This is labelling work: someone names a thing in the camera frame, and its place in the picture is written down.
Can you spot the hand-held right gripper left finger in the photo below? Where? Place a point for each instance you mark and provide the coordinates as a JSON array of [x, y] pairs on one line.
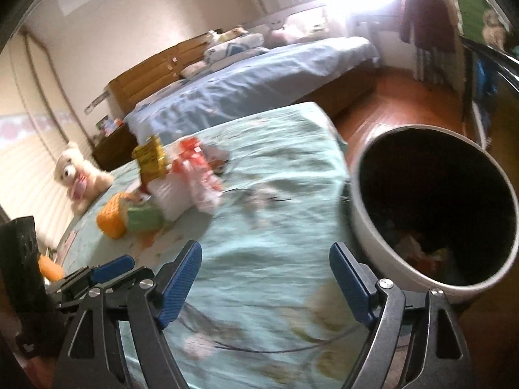
[[182, 283]]

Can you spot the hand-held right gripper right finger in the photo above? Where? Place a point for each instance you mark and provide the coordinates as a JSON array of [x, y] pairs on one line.
[[352, 283]]

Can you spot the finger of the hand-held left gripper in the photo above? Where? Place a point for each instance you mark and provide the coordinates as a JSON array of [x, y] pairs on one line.
[[115, 266]]

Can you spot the white trash bin black liner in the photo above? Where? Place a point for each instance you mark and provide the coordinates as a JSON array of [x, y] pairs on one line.
[[373, 243]]

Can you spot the green box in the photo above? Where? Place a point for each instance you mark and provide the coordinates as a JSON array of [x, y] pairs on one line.
[[144, 219]]

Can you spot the white foam block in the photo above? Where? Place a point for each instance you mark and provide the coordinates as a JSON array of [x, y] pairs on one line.
[[170, 194]]

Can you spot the gold snack bag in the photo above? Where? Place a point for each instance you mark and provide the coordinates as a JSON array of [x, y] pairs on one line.
[[150, 158]]

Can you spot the red and white plastic wrapper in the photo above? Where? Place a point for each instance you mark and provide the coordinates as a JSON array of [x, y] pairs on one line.
[[194, 162]]

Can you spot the person's left hand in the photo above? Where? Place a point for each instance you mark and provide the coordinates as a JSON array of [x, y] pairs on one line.
[[50, 269]]

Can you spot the cream teddy bear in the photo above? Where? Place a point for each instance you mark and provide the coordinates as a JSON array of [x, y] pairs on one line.
[[69, 170]]

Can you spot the dark wooden nightstand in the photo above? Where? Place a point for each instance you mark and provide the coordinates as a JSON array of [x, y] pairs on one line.
[[109, 150]]

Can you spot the wooden headboard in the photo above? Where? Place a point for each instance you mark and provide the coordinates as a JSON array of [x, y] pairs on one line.
[[142, 73]]

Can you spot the bed with blue sheet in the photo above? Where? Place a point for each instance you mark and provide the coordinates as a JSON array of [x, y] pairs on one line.
[[251, 85]]

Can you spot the white pillow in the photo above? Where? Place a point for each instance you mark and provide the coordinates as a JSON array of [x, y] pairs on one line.
[[194, 69]]

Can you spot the radiator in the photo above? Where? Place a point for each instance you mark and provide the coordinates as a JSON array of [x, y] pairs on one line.
[[432, 67]]

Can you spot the blue printed pillow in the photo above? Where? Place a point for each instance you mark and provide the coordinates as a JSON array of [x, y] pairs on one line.
[[231, 46]]

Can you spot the small plush toy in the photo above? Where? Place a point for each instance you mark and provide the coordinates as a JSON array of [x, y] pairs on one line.
[[229, 32]]

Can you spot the pink cushion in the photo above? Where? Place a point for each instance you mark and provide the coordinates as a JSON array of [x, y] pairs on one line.
[[284, 34]]

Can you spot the black metal bar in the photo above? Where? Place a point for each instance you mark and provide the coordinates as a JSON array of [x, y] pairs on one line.
[[492, 54]]

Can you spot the hanging dark clothes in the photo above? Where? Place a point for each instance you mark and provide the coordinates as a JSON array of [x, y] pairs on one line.
[[425, 12]]

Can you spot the grey plush heap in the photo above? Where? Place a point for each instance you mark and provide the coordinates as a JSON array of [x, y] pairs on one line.
[[494, 28]]

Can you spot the green board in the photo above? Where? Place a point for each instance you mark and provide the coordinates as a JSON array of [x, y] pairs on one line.
[[470, 12]]

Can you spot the grey crib rail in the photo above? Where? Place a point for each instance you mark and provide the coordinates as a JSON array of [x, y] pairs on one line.
[[284, 14]]

